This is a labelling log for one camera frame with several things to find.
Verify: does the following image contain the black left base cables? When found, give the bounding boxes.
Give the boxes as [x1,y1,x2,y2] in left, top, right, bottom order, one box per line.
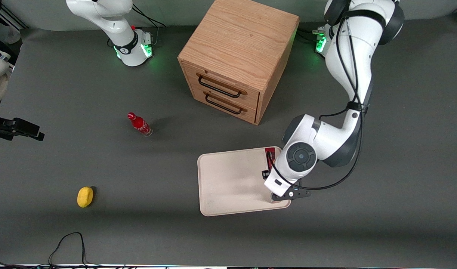
[296,22,326,44]

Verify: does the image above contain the black metal drawer handle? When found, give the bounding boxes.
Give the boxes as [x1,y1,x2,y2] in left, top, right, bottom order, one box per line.
[197,72,248,99]
[204,90,248,115]

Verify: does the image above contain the black looped table cable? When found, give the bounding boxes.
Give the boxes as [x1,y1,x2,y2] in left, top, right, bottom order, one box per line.
[48,232,99,268]

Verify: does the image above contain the black base cables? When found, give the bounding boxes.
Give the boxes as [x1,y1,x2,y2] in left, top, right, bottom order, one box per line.
[130,4,167,29]
[296,22,326,44]

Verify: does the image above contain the wooden drawer cabinet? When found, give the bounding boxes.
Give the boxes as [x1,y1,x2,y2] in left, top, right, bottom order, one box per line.
[177,0,300,126]

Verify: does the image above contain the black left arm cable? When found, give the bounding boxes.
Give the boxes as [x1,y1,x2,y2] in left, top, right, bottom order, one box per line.
[268,9,365,191]

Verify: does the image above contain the wooden drawer front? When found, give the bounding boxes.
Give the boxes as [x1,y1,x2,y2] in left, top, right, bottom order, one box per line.
[181,61,260,111]
[191,83,257,124]

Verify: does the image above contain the aluminium frame rail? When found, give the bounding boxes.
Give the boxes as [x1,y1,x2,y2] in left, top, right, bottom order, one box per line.
[0,4,29,30]

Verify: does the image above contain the beige plastic tray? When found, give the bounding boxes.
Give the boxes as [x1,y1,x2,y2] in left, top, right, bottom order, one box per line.
[197,146,291,217]

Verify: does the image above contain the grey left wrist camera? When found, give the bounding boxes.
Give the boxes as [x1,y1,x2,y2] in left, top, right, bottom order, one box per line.
[270,179,312,204]

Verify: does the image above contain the yellow lemon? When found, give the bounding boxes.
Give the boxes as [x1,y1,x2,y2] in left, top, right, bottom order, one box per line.
[77,186,94,208]

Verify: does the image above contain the small white rounded object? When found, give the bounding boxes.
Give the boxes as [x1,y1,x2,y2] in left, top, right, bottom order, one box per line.
[4,28,22,44]

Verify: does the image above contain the red cola bottle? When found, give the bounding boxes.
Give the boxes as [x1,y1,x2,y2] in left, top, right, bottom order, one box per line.
[127,112,153,137]

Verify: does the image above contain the red cookie box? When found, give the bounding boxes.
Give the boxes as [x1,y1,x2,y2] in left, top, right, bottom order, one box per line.
[265,147,277,169]

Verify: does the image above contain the black right base cables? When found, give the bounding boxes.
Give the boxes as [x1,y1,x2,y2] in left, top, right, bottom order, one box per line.
[130,4,167,29]

